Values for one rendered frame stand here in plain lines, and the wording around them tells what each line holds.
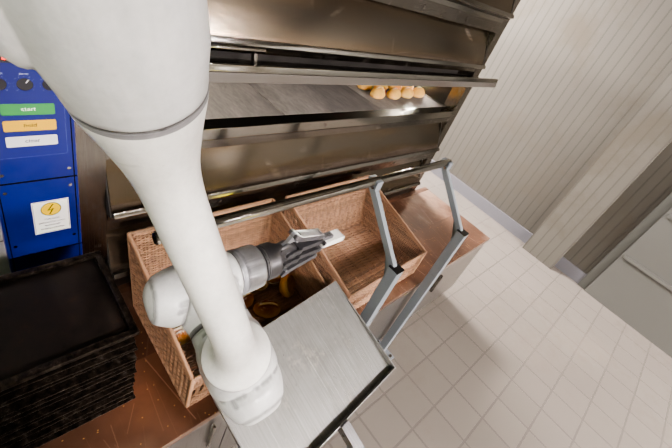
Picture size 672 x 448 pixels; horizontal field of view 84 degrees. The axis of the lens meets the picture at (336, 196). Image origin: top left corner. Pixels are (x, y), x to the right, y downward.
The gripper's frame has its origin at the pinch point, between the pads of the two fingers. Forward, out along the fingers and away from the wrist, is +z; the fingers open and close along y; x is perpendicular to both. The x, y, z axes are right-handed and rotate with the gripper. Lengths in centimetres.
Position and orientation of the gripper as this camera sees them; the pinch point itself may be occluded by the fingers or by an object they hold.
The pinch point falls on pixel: (330, 238)
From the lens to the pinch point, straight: 89.9
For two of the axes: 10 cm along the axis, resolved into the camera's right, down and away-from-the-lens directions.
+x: 6.3, 6.0, -4.9
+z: 7.1, -1.8, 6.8
